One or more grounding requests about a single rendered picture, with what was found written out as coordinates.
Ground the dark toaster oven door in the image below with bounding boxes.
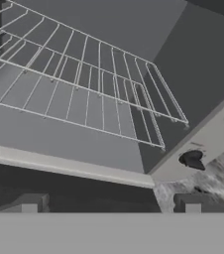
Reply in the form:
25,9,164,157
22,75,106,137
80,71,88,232
0,161,162,213

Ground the black toaster oven knob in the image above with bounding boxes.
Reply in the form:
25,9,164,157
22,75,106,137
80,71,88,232
177,149,207,172

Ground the grey toaster oven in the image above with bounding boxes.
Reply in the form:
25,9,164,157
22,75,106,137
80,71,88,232
0,0,224,191

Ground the white wire oven rack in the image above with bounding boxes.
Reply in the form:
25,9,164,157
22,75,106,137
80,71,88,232
0,30,168,153
0,0,190,129

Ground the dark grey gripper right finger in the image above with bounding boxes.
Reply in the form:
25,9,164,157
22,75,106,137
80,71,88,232
172,192,224,213

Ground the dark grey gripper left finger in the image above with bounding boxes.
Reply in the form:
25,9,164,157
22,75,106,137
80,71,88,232
0,192,51,213

